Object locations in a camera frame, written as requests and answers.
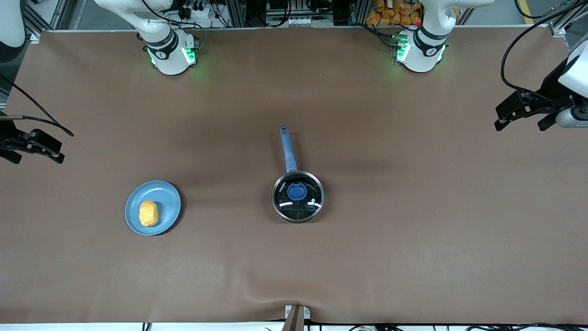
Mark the yellow potato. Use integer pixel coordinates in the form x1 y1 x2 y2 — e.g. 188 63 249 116
139 200 159 227

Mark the blue round plate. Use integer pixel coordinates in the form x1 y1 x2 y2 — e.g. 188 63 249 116
124 180 182 236

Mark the black pot with blue handle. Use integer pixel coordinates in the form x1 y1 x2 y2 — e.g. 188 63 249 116
272 126 325 224

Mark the brown table mat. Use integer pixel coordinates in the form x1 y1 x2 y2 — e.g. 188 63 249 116
0 26 588 325

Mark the aluminium frame rail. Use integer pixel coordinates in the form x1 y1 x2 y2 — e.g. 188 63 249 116
23 0 70 43
549 0 588 38

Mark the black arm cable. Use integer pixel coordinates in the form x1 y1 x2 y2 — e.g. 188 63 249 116
501 0 588 99
0 74 75 137

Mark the black equipment box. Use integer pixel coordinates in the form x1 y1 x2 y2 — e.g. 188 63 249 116
266 0 337 26

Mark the bag of orange items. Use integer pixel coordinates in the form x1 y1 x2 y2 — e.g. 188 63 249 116
366 0 423 27

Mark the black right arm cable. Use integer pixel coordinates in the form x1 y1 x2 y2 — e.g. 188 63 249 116
0 74 75 137

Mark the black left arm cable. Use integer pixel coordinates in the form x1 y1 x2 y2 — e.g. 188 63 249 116
501 0 588 99

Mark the white power strip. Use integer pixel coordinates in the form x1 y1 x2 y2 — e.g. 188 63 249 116
181 4 208 20

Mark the metal table clamp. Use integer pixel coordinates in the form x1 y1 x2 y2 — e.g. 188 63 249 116
283 305 311 331

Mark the glass lid with blue knob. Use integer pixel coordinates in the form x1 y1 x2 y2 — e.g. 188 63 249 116
273 171 324 223

